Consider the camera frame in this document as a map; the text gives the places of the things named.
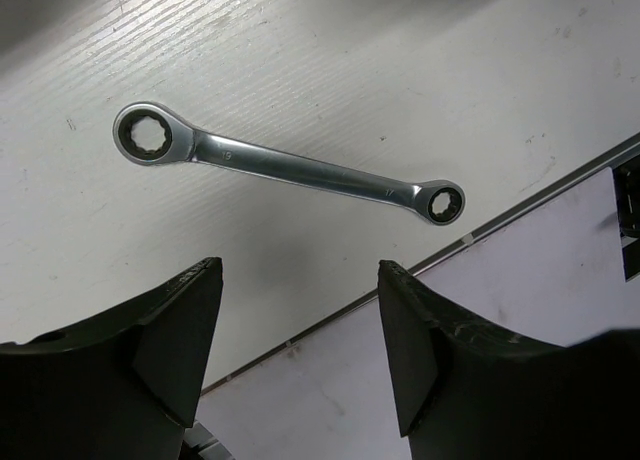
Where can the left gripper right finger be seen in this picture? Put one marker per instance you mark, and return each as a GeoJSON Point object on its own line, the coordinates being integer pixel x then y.
{"type": "Point", "coordinates": [467, 388]}

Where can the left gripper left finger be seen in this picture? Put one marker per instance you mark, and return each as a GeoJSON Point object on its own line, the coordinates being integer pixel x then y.
{"type": "Point", "coordinates": [122, 384]}

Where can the large ratchet wrench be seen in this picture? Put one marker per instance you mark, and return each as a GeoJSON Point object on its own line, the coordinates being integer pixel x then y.
{"type": "Point", "coordinates": [439, 202]}

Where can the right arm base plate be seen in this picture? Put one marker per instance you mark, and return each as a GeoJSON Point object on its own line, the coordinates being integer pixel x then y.
{"type": "Point", "coordinates": [626, 179]}

